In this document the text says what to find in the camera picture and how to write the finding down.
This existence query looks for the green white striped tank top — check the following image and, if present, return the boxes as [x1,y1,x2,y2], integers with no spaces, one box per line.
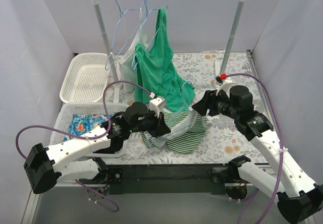
[141,110,212,154]

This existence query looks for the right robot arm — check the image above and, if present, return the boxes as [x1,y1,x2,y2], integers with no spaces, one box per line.
[192,85,322,223]

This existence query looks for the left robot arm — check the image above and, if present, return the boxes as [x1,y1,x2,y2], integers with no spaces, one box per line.
[24,102,171,194]

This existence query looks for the solid green tank top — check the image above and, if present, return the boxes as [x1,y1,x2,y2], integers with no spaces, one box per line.
[135,8,195,112]

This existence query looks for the pale white tank top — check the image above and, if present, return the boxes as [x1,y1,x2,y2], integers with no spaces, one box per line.
[105,8,148,83]

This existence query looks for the floral table cloth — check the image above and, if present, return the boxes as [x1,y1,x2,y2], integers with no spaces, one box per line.
[104,51,268,165]

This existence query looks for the blue floral garment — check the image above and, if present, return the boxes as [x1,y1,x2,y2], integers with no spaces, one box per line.
[66,114,107,136]

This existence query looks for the white perforated basket rear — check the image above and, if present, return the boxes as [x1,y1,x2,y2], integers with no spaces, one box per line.
[60,52,109,103]

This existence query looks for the white perforated basket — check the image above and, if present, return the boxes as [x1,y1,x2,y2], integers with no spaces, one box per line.
[60,52,109,103]
[49,102,128,158]

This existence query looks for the white perforated basket front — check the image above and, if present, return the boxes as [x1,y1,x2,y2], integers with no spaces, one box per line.
[49,102,128,158]

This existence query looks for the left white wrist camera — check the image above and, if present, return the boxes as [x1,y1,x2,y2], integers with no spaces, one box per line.
[149,96,167,118]

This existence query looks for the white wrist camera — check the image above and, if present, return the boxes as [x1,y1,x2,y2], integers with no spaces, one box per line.
[215,74,234,95]
[149,96,167,118]

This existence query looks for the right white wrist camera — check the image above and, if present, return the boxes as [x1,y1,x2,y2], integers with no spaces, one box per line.
[215,74,234,95]

